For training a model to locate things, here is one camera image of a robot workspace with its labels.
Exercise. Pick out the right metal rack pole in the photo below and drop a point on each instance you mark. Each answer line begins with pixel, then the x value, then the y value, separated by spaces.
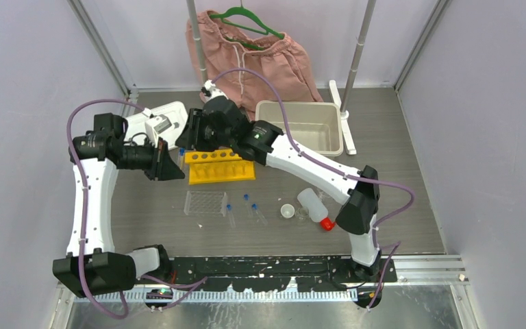
pixel 342 102

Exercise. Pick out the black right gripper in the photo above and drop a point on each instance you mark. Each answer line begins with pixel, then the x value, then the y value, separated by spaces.
pixel 190 138

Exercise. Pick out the blue-capped small test tube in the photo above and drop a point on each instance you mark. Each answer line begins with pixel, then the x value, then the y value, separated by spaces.
pixel 230 216

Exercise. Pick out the small clear glass beaker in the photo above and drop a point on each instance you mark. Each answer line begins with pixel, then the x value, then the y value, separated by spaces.
pixel 302 215

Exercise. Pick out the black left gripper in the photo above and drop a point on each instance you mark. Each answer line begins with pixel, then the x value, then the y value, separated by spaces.
pixel 162 166

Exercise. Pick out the green clothes hanger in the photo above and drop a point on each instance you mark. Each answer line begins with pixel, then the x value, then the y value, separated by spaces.
pixel 240 28

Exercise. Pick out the beige plastic bin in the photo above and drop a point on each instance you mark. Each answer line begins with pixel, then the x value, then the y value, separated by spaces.
pixel 313 125

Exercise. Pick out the metal rack pole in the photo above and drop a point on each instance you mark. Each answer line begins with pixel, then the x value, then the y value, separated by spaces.
pixel 342 102
pixel 197 39

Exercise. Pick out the white plastic squeeze bottle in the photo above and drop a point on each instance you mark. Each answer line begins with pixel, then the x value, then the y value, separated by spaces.
pixel 317 211

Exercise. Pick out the clear acrylic tube rack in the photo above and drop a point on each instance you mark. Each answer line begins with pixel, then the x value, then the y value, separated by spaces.
pixel 206 204

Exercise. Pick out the yellow plastic test tube rack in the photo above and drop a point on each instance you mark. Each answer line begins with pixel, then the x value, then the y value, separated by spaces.
pixel 218 166

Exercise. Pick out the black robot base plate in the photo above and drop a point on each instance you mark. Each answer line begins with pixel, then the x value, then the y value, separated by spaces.
pixel 274 273

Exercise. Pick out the pink fabric shorts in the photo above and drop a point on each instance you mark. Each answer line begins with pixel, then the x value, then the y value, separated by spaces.
pixel 251 70

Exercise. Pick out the white slotted cable duct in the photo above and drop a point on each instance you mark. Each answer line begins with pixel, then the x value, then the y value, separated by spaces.
pixel 291 294

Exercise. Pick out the left metal rack pole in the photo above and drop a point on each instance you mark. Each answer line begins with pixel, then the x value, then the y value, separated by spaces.
pixel 197 39

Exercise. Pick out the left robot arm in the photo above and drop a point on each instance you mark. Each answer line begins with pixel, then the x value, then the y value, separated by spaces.
pixel 91 264

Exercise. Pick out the white plastic lid tray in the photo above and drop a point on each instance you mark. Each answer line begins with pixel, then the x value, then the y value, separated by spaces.
pixel 166 122

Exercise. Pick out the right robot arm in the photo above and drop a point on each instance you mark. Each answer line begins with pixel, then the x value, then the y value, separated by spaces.
pixel 353 189

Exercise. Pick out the small white cup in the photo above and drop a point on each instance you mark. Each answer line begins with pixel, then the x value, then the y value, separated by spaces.
pixel 287 211

